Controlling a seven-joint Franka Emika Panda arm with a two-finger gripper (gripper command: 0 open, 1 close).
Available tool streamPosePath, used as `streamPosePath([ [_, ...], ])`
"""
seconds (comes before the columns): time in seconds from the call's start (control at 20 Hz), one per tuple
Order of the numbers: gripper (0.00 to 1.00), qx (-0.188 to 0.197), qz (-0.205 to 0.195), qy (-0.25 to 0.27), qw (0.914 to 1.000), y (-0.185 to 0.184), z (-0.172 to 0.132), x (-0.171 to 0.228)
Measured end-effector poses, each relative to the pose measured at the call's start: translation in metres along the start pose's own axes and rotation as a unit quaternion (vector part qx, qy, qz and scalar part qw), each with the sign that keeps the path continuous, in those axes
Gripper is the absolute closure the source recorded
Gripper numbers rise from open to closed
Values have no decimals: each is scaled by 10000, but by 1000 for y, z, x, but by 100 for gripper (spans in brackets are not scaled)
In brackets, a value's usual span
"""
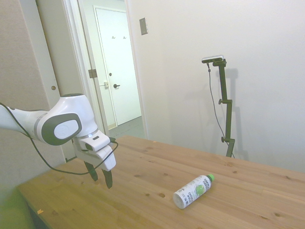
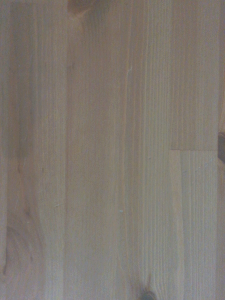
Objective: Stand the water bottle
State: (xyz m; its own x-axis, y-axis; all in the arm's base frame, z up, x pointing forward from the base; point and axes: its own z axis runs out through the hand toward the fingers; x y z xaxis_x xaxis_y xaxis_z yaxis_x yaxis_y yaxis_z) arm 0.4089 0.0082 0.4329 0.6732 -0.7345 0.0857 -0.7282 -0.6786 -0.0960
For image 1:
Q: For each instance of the metal door latch plate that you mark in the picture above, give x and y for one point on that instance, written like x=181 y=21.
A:
x=106 y=84

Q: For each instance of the grey camera on stand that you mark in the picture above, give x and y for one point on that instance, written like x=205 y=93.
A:
x=212 y=59

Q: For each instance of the black camera stand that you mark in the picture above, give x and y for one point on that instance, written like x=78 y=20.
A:
x=226 y=95

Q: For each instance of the white bottle with green cap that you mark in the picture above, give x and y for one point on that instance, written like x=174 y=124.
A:
x=190 y=193

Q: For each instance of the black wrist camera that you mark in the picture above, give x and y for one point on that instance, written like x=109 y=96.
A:
x=112 y=139

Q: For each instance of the white closed door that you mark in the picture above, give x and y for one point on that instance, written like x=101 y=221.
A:
x=119 y=59

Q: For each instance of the small round door knob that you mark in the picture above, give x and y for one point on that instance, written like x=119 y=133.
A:
x=53 y=87

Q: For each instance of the grey wall plate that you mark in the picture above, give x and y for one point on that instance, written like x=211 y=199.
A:
x=143 y=26

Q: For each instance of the beige open door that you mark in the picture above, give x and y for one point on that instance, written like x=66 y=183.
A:
x=57 y=43

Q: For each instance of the blurred yellow-green object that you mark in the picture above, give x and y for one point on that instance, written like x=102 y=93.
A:
x=12 y=212

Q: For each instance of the metal door hinge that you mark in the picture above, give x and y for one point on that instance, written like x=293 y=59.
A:
x=92 y=73

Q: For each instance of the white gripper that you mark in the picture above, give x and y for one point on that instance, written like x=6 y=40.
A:
x=104 y=159

